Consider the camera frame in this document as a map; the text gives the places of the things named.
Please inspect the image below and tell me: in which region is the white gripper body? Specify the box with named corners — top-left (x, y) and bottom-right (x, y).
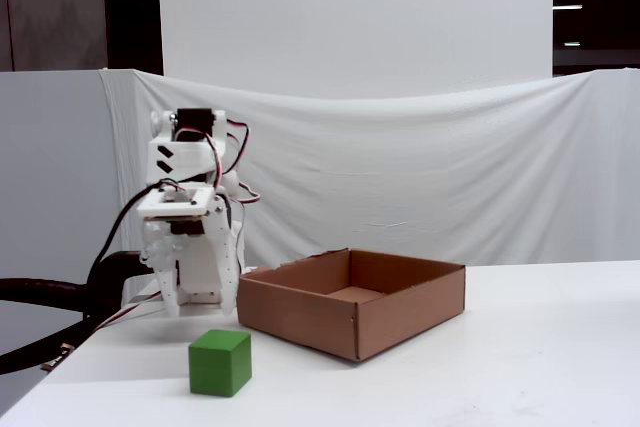
top-left (140, 218), bottom-right (225, 308)

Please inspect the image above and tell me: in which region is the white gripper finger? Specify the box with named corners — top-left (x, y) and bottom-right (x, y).
top-left (149, 266), bottom-right (183, 319)
top-left (202, 199), bottom-right (247, 316)

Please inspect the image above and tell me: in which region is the green wooden cube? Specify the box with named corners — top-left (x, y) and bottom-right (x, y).
top-left (188, 329), bottom-right (253, 397)

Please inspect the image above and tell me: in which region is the brown cardboard box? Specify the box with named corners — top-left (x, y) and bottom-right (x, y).
top-left (236, 247), bottom-right (467, 362)

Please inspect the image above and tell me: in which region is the brown table clamp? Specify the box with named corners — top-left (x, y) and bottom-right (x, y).
top-left (40, 341), bottom-right (72, 373)

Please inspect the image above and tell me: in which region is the grey partition board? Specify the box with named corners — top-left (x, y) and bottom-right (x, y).
top-left (0, 70), bottom-right (124, 348)

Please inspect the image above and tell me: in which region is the white draped cloth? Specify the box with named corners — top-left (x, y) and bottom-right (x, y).
top-left (98, 67), bottom-right (640, 298)

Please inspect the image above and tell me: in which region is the white backdrop panel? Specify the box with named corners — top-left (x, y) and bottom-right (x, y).
top-left (156, 0), bottom-right (555, 99)

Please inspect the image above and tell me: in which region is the red white black base cable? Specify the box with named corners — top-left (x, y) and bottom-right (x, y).
top-left (91, 291), bottom-right (162, 334)

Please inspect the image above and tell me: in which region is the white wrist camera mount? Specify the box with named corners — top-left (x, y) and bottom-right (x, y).
top-left (136, 186), bottom-right (220, 223)

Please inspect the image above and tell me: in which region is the thin black camera cable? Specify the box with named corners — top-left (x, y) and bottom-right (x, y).
top-left (85, 182), bottom-right (174, 333)

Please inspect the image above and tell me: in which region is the red white black servo cable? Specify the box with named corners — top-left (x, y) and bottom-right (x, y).
top-left (172, 119), bottom-right (262, 208)

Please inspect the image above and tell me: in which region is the thick black hose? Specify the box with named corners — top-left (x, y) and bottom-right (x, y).
top-left (0, 250), bottom-right (152, 376)

